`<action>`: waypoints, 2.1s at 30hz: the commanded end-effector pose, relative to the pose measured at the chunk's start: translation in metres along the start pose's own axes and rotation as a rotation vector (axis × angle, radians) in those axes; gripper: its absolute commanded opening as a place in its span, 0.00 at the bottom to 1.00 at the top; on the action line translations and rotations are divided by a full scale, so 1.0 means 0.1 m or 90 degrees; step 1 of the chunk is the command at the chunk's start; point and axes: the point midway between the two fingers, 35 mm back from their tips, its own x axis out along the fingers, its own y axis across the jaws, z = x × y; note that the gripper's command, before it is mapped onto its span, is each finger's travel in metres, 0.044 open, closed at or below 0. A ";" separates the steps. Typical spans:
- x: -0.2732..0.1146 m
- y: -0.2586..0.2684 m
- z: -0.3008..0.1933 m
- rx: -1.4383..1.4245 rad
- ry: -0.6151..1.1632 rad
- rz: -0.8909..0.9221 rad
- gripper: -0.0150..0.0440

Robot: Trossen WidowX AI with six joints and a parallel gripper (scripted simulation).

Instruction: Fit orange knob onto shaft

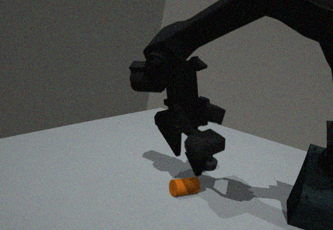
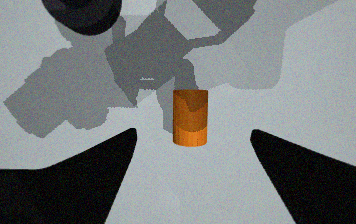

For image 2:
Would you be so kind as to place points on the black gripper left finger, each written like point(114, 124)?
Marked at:
point(77, 190)

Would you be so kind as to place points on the orange knob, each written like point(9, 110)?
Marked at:
point(190, 115)

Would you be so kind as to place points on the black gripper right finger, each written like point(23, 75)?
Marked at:
point(316, 189)

